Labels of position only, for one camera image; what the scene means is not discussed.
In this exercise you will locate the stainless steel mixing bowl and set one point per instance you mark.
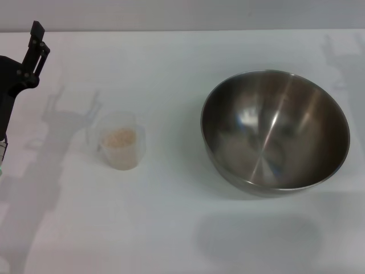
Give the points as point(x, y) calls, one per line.
point(273, 134)

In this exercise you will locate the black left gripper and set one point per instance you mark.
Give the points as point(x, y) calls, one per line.
point(8, 74)

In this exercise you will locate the clear plastic measuring cup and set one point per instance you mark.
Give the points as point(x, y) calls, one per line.
point(125, 160)

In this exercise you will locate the white rice grains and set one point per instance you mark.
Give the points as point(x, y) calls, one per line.
point(118, 138)

